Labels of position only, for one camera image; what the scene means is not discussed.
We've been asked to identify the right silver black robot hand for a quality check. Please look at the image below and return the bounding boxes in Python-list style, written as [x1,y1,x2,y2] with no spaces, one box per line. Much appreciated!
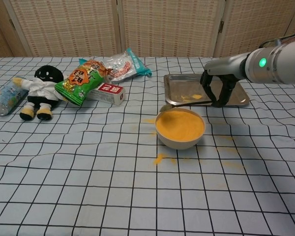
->
[200,54,249,108]

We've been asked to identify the dark metal spoon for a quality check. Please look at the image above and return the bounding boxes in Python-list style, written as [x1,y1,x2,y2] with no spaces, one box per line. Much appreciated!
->
[160,100,216,112]

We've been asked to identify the stainless steel tray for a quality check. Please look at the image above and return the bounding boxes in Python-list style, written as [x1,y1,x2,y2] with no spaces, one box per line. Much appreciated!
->
[163,73,250,107]

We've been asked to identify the white bowl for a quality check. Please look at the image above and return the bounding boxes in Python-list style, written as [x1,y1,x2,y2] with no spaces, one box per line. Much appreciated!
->
[155,108,207,150]

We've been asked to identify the woven beige folding screen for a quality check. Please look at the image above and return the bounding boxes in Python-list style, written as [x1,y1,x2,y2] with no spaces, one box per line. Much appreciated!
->
[0,0,295,59]

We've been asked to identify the silver teal snack bag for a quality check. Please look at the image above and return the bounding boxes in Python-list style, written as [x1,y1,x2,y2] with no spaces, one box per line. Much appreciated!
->
[78,48,153,83]

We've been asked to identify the red white carton box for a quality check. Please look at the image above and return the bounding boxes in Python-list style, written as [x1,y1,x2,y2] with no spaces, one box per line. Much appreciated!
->
[87,83,126,106]

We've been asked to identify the green orange snack bag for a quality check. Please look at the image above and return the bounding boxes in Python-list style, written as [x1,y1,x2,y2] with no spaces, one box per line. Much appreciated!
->
[54,59,111,107]

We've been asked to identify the light blue checked tablecloth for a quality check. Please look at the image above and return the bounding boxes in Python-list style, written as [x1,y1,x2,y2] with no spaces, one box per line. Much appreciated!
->
[0,57,295,236]

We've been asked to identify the black white plush doll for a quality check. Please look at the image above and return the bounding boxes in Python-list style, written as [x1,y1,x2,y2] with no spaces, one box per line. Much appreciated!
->
[12,65,66,121]

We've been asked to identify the right arm wrist wires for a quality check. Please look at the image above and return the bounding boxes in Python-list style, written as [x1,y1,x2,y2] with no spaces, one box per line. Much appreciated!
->
[258,31,295,49]

